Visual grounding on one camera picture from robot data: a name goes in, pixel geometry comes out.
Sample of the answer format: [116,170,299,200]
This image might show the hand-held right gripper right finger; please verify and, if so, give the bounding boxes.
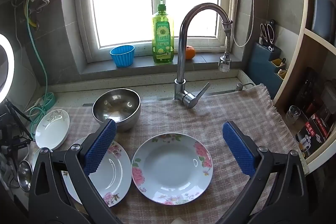
[223,121,310,224]

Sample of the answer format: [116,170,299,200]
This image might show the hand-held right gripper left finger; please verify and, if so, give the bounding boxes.
[28,118,124,224]

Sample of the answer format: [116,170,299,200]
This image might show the pink floral white plate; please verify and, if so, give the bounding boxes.
[131,132,214,206]
[62,136,132,208]

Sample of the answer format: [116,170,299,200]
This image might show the white plate with branch print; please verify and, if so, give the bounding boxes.
[35,109,70,150]

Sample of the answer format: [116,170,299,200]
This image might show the pink plaid cloth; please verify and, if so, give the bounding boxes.
[60,84,300,224]

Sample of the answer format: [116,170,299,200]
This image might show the drinking glass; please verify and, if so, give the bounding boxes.
[286,105,301,125]

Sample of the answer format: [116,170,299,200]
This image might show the teal round holder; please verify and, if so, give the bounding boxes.
[42,92,57,111]

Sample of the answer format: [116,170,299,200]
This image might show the box with kettle print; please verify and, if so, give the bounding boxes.
[294,112,330,159]

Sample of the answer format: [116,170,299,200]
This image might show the small steel bowl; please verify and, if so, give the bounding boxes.
[17,160,32,191]

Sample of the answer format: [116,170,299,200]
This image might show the blue knife holder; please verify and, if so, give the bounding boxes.
[248,42,288,100]

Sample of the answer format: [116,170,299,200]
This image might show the blue silicone cup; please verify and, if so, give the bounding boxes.
[109,45,135,68]

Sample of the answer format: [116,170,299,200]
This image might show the black tripod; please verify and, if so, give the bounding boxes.
[4,99,33,139]

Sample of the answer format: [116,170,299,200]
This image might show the orange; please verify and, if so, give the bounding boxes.
[185,46,196,60]

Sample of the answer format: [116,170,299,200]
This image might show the chrome faucet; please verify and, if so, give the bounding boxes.
[174,3,234,109]

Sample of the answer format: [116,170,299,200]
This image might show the wooden shelf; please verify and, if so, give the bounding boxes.
[273,0,336,172]

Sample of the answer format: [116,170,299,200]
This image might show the black scissors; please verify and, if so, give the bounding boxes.
[260,20,276,46]

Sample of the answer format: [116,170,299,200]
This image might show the green dish soap bottle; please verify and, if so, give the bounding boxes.
[152,0,174,64]

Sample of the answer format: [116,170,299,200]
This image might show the yellow pipe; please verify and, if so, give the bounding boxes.
[24,0,38,29]

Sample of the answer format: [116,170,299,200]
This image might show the blue cutting board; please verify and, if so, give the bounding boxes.
[311,0,336,43]

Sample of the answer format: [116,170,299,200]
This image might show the teal hose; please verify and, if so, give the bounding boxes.
[25,1,57,139]

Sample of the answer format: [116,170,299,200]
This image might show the ring light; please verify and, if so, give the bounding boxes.
[0,33,15,104]

